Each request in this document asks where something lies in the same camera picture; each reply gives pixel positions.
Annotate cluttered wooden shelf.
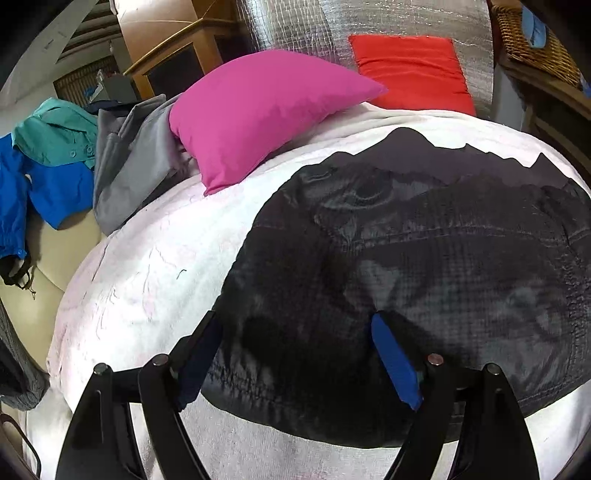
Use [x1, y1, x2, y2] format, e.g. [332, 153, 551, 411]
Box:
[499, 55, 591, 171]

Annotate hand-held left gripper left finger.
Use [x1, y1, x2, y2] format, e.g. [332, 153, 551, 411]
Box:
[55, 310, 225, 480]

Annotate red-orange pillow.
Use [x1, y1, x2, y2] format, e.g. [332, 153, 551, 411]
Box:
[348, 34, 477, 117]

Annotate silver foil insulation mat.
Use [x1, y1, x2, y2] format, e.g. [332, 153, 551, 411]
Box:
[240, 0, 497, 121]

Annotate grey metal cabinet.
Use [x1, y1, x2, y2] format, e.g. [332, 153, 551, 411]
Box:
[99, 74, 140, 103]

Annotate wooden cabinet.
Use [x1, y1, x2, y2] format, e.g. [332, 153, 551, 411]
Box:
[122, 18, 250, 100]

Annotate pink pillow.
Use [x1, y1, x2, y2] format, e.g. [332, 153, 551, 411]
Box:
[168, 50, 389, 197]

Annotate light blue cloth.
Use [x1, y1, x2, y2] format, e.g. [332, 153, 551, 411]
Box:
[522, 9, 549, 48]

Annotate blue jacket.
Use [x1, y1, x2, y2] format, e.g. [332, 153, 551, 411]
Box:
[0, 134, 96, 289]

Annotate white fleece blanket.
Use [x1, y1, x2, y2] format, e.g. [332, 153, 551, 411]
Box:
[46, 102, 591, 480]

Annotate wooden lattice door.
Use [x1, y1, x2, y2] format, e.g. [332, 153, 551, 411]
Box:
[53, 55, 116, 108]

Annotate wicker basket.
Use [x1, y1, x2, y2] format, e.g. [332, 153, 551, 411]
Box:
[492, 4, 583, 88]

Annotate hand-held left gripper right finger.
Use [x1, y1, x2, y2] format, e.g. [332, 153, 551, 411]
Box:
[372, 310, 541, 480]

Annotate teal shirt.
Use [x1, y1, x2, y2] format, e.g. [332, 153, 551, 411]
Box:
[13, 98, 100, 169]

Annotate grey knit garment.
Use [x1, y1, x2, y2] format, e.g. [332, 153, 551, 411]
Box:
[0, 300, 49, 411]

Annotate curved wooden column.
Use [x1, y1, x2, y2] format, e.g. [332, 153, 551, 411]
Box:
[113, 0, 241, 70]

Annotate black puffer jacket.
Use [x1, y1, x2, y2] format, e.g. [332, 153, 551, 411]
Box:
[203, 127, 591, 448]

